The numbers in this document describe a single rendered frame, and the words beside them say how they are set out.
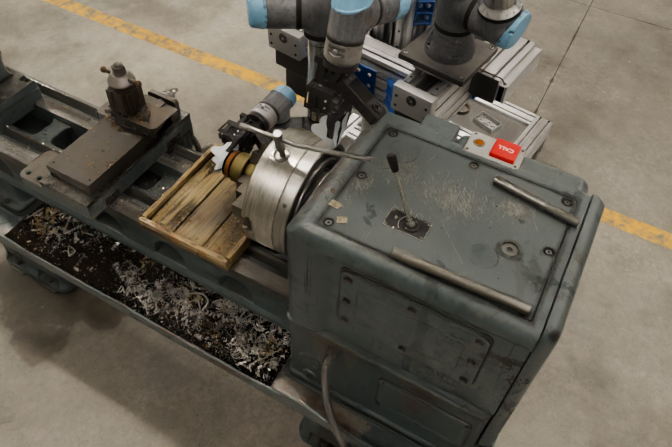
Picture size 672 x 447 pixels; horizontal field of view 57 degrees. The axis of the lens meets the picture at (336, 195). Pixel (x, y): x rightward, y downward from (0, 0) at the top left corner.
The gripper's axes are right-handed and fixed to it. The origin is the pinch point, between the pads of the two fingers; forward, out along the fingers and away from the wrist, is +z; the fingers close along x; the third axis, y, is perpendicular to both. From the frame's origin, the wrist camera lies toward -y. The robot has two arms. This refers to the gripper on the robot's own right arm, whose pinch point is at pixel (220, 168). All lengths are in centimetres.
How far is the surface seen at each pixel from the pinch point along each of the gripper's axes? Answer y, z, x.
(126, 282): 30, 19, -52
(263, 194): -20.0, 8.5, 9.8
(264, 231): -22.2, 12.0, 1.2
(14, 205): 85, 16, -52
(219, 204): 4.8, -2.3, -19.7
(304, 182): -26.9, 1.6, 11.5
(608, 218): -106, -149, -108
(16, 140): 80, 8, -24
